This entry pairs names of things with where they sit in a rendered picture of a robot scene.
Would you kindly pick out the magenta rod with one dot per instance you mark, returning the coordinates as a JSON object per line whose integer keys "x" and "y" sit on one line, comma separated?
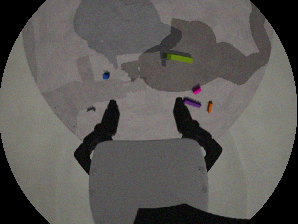
{"x": 196, "y": 90}

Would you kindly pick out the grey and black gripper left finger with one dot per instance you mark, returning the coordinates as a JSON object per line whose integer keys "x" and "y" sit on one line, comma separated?
{"x": 102, "y": 132}

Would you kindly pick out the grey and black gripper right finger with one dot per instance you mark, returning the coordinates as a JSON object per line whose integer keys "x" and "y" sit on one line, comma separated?
{"x": 191, "y": 129}

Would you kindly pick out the lime green rod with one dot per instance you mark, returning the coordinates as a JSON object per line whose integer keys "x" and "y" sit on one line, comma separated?
{"x": 179, "y": 57}

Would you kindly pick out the purple rod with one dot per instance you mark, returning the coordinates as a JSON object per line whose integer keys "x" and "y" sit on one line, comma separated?
{"x": 192, "y": 103}

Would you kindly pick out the orange rod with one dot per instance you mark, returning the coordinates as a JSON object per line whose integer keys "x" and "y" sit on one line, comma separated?
{"x": 209, "y": 106}

